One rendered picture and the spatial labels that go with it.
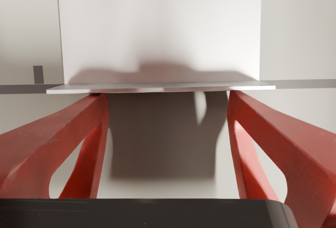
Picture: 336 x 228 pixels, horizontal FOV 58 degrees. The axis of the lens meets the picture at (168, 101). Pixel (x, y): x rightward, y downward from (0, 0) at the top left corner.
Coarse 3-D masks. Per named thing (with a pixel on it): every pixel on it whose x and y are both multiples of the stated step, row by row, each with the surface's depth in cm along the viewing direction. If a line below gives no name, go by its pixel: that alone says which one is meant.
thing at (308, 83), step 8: (264, 80) 13; (272, 80) 13; (280, 80) 13; (288, 80) 13; (296, 80) 13; (304, 80) 13; (312, 80) 13; (320, 80) 13; (328, 80) 13; (0, 88) 13; (8, 88) 13; (16, 88) 13; (24, 88) 13; (32, 88) 13; (40, 88) 13; (48, 88) 13; (280, 88) 13; (288, 88) 13; (296, 88) 13; (304, 88) 13
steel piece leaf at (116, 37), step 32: (64, 0) 13; (96, 0) 13; (128, 0) 13; (160, 0) 13; (192, 0) 13; (224, 0) 13; (256, 0) 13; (64, 32) 13; (96, 32) 13; (128, 32) 13; (160, 32) 13; (192, 32) 13; (224, 32) 13; (256, 32) 13; (64, 64) 13; (96, 64) 13; (128, 64) 13; (160, 64) 13; (192, 64) 13; (224, 64) 13; (256, 64) 13
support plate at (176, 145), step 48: (0, 0) 13; (48, 0) 13; (288, 0) 13; (0, 48) 13; (48, 48) 13; (288, 48) 13; (0, 96) 13; (48, 96) 13; (144, 96) 13; (192, 96) 13; (288, 96) 13; (144, 144) 14; (192, 144) 14; (144, 192) 14; (192, 192) 14
